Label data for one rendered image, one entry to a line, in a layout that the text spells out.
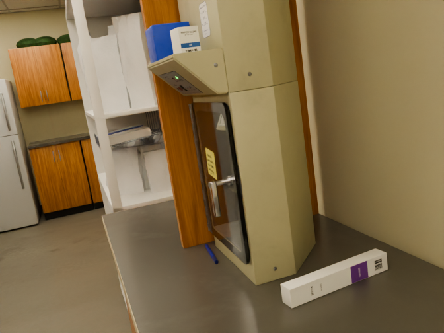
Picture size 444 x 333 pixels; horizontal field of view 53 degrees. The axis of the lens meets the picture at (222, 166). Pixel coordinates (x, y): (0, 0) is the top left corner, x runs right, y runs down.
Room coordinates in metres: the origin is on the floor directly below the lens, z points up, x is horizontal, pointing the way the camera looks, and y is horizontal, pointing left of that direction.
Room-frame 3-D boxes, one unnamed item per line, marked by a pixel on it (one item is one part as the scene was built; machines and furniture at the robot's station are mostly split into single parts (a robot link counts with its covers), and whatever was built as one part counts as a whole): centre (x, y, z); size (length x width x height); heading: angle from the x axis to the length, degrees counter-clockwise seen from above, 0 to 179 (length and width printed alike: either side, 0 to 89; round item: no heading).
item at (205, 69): (1.16, 0.06, 1.46); 0.32 x 0.11 x 0.10; 18
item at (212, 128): (1.17, 0.02, 1.19); 0.30 x 0.01 x 0.40; 17
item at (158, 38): (1.25, 0.09, 1.56); 0.10 x 0.10 x 0.09; 18
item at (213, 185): (1.06, 0.01, 1.17); 0.05 x 0.03 x 0.10; 107
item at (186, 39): (1.09, 0.04, 1.54); 0.05 x 0.05 x 0.06; 26
